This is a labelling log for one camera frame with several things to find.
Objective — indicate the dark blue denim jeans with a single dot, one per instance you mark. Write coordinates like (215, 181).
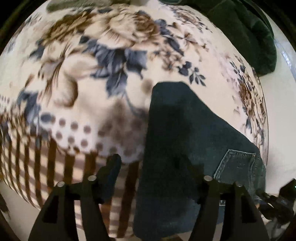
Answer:
(184, 139)

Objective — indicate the dark green garment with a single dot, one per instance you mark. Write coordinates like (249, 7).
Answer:
(245, 25)

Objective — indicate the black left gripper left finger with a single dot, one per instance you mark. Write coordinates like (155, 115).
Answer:
(56, 220)

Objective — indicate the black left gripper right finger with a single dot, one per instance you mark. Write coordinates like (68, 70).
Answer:
(242, 220)

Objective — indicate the floral cream blanket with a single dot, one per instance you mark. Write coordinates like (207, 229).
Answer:
(76, 88)

